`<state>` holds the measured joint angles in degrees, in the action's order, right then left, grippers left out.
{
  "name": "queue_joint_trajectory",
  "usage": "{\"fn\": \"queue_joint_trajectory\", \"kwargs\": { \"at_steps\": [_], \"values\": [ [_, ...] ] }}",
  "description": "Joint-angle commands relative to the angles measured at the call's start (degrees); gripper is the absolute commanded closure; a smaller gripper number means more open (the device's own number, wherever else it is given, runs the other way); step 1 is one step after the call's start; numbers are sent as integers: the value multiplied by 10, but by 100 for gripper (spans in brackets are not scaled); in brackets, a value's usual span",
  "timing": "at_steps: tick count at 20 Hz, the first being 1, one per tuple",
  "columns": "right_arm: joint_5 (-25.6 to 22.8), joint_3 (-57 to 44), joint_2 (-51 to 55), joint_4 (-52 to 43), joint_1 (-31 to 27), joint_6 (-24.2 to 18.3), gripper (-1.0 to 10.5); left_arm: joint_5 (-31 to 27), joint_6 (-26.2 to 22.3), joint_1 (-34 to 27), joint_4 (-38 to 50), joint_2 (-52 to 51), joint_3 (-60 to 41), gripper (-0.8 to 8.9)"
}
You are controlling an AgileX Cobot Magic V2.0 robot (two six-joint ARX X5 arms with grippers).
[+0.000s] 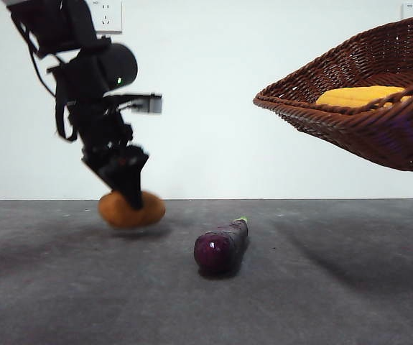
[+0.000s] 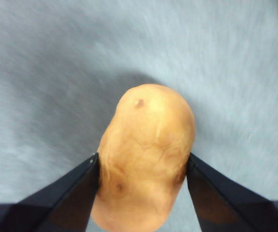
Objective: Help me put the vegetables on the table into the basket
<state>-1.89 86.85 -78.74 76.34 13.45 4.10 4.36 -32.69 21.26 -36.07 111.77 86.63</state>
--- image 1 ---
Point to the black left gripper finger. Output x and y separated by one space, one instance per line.
134 179

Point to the brown potato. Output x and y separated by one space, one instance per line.
127 215

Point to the purple eggplant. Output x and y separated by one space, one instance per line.
220 248

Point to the yellow corn cob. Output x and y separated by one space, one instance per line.
357 96

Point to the brown wicker basket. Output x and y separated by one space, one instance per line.
371 136

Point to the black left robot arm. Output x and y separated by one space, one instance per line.
80 72

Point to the pale grey camera box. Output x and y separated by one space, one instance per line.
150 104

